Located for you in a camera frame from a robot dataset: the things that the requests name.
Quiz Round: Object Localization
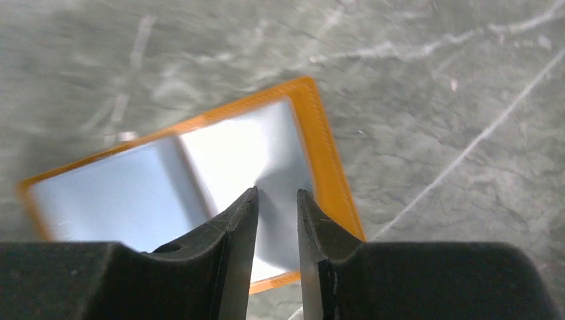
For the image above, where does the orange card holder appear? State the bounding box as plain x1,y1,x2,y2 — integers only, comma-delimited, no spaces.
18,77,365,293

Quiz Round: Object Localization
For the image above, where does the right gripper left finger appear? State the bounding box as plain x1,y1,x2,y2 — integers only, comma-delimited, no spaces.
1,187,259,319

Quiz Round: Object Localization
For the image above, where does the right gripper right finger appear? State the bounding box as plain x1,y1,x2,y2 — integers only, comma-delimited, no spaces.
297,189,561,319

